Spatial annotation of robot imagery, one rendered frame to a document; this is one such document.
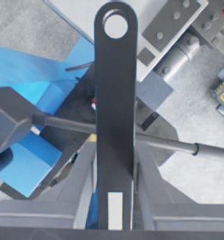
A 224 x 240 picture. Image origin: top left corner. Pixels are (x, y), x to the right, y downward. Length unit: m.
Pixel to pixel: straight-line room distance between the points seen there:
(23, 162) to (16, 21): 1.53
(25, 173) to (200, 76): 1.62
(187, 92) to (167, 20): 1.35
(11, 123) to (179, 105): 1.61
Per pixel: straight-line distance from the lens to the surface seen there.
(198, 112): 1.86
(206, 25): 0.69
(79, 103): 0.58
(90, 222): 0.34
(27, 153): 0.58
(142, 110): 1.15
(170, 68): 0.66
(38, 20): 1.85
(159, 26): 0.47
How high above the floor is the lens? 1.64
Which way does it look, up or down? 75 degrees down
